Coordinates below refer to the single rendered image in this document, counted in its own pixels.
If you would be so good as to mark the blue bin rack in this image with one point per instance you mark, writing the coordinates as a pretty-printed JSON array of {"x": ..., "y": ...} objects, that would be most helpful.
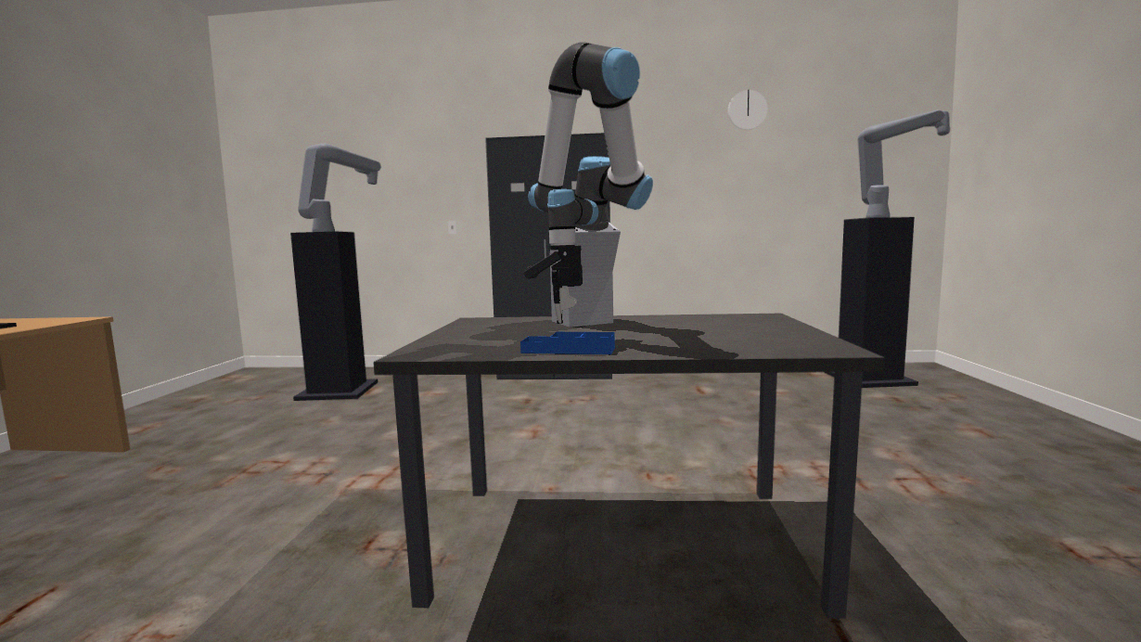
[{"x": 571, "y": 342}]

